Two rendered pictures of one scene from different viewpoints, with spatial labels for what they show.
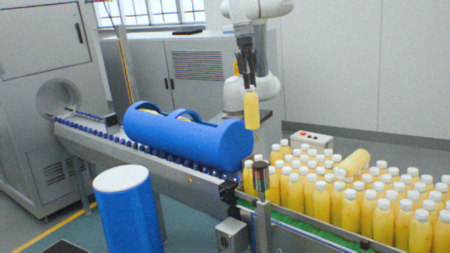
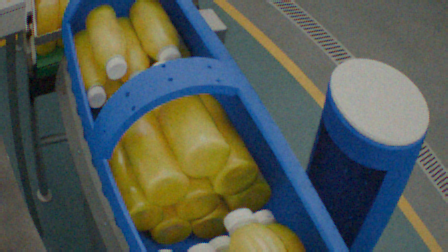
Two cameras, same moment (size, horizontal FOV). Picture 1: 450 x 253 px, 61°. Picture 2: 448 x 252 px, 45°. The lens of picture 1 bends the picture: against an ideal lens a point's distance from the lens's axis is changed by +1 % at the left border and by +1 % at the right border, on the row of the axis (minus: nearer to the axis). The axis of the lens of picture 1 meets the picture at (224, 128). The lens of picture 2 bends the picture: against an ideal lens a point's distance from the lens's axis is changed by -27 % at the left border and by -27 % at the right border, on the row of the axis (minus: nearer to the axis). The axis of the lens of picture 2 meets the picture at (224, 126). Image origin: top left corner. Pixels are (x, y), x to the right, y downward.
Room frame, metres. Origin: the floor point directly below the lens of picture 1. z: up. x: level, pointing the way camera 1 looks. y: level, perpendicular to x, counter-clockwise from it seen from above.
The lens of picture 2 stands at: (2.87, 0.53, 1.85)
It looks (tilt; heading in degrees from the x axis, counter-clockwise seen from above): 42 degrees down; 196
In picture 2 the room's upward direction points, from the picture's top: 9 degrees clockwise
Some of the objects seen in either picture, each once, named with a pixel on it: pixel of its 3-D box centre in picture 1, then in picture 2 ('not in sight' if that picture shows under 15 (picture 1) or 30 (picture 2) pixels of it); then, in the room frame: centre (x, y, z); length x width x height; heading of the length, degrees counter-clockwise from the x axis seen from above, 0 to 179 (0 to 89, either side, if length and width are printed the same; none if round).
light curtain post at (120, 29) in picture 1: (139, 126); not in sight; (3.09, 0.71, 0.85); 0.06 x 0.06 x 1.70; 45
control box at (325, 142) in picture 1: (311, 144); (11, 3); (1.86, -0.45, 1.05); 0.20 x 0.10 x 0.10; 45
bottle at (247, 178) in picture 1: (250, 182); not in sight; (1.63, -0.10, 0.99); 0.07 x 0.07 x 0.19
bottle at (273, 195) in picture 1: (271, 189); not in sight; (1.54, -0.19, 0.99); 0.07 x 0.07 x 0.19
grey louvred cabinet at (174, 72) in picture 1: (187, 97); not in sight; (4.35, 0.39, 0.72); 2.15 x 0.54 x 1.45; 53
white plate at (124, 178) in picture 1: (121, 177); (384, 100); (1.77, 0.55, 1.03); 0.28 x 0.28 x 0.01
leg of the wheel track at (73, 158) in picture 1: (80, 185); not in sight; (3.20, 1.38, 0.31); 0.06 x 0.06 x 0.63; 45
